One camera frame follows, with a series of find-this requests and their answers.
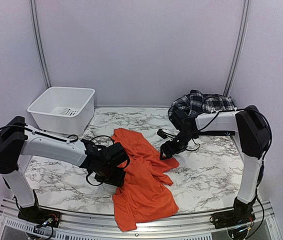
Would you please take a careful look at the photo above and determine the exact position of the left aluminium corner post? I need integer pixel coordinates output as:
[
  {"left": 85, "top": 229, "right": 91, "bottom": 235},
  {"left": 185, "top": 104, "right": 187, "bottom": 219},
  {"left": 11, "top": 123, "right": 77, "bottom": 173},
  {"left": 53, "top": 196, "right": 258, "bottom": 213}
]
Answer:
[{"left": 29, "top": 0, "right": 52, "bottom": 89}]

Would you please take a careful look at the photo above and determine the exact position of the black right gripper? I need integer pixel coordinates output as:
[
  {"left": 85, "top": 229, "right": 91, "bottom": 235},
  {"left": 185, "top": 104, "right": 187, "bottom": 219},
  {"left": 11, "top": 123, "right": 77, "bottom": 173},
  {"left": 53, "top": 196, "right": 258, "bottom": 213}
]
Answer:
[{"left": 160, "top": 130, "right": 196, "bottom": 160}]

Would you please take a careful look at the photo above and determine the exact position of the black folded garment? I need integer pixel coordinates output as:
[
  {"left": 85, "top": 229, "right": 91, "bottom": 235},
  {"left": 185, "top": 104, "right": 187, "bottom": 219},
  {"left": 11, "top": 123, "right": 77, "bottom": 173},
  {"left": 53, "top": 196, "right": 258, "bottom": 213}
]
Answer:
[{"left": 198, "top": 130, "right": 236, "bottom": 137}]

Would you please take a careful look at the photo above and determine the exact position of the aluminium front frame rail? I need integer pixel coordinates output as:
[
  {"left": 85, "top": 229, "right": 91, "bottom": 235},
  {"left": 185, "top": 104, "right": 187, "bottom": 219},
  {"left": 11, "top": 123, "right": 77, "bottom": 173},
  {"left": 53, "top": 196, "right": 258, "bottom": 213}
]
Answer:
[{"left": 0, "top": 197, "right": 282, "bottom": 240}]

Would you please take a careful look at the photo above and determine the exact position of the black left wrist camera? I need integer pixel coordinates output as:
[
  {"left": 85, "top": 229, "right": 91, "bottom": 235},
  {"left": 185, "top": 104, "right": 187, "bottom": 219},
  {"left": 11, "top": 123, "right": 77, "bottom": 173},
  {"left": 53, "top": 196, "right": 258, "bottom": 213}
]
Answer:
[{"left": 100, "top": 142, "right": 130, "bottom": 168}]

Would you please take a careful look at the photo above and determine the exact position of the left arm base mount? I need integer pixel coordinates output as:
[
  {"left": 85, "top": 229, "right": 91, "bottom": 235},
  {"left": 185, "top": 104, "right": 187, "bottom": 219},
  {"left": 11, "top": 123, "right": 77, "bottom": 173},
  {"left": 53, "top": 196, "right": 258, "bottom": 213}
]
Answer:
[{"left": 17, "top": 208, "right": 61, "bottom": 228}]

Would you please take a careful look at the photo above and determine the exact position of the aluminium corner post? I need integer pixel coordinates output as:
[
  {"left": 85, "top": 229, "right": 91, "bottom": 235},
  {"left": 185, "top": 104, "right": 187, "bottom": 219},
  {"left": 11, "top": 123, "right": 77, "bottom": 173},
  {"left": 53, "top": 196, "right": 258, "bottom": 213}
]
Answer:
[
  {"left": 223, "top": 0, "right": 251, "bottom": 96},
  {"left": 29, "top": 0, "right": 52, "bottom": 89}
]

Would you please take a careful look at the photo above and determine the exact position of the white plastic laundry bin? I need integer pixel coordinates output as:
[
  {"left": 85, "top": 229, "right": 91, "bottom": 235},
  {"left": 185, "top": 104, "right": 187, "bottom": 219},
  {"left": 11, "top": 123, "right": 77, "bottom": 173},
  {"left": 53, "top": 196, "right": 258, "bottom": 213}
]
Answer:
[{"left": 27, "top": 86, "right": 95, "bottom": 136}]

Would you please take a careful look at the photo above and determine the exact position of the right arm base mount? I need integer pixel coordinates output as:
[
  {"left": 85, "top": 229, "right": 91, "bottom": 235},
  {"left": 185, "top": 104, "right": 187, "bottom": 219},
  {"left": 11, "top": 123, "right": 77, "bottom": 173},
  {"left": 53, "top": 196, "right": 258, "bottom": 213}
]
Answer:
[{"left": 209, "top": 210, "right": 256, "bottom": 229}]

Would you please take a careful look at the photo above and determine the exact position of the right aluminium corner post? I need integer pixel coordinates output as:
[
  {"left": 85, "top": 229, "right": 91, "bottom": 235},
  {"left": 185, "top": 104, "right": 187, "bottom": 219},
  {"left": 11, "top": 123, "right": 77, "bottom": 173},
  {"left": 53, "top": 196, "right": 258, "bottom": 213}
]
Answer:
[{"left": 223, "top": 0, "right": 251, "bottom": 96}]

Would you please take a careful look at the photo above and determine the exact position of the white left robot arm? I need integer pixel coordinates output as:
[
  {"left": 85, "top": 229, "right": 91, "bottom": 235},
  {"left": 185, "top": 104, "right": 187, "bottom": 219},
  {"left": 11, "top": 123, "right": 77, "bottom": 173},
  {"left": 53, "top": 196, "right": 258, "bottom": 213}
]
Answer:
[{"left": 0, "top": 116, "right": 130, "bottom": 223}]

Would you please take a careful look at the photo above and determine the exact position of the black white plaid skirt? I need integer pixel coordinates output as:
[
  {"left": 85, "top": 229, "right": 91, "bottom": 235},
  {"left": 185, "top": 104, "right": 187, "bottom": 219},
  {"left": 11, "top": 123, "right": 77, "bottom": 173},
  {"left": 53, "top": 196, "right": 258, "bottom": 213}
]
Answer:
[{"left": 167, "top": 89, "right": 237, "bottom": 117}]

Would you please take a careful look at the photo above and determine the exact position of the orange garment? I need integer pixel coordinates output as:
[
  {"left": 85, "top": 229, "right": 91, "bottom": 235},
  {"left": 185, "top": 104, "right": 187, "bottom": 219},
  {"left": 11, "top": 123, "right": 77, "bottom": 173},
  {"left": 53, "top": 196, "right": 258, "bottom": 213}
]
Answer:
[{"left": 112, "top": 128, "right": 179, "bottom": 232}]

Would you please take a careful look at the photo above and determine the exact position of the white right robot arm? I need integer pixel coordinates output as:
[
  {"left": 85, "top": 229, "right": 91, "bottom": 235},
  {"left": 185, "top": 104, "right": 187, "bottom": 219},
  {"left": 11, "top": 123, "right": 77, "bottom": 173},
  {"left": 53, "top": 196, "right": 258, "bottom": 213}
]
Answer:
[{"left": 159, "top": 105, "right": 273, "bottom": 224}]

